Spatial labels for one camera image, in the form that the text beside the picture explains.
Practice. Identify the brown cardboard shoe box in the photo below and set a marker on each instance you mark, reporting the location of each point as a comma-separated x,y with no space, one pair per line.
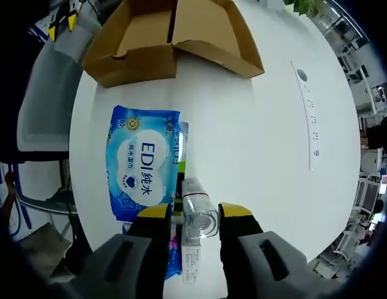
143,62

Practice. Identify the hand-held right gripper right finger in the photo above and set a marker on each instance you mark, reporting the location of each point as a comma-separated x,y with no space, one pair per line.
240,243

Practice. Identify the white pump bottle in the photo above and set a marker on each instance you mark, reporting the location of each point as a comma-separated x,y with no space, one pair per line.
199,218

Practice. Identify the potted green plant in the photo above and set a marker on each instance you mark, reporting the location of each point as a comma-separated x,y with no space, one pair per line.
305,6

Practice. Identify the grey mesh office chair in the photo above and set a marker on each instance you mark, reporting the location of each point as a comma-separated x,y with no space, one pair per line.
46,109

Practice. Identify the silver green pouch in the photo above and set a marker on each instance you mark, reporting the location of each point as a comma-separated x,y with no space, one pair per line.
181,174

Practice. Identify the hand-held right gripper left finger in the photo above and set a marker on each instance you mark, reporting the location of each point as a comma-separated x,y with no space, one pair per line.
149,243

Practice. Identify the blue wet wipes pack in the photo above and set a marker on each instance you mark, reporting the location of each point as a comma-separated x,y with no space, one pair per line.
140,162

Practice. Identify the blue floral tissue pack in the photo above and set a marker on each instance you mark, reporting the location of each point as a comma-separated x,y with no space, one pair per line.
174,258

